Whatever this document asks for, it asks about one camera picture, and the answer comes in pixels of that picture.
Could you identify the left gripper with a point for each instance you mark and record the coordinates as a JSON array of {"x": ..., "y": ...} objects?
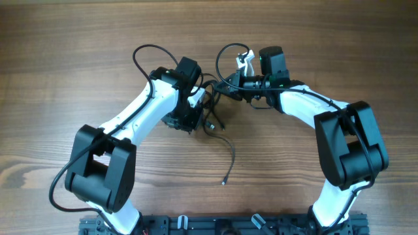
[{"x": 191, "y": 123}]

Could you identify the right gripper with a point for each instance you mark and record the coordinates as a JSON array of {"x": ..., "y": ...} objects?
[{"x": 234, "y": 92}]

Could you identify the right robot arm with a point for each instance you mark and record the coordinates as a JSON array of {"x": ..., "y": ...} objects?
[{"x": 350, "y": 147}]

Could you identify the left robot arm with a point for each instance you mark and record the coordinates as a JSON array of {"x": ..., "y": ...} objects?
[{"x": 102, "y": 170}]

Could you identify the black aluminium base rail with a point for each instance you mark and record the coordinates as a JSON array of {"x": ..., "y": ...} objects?
[{"x": 282, "y": 224}]

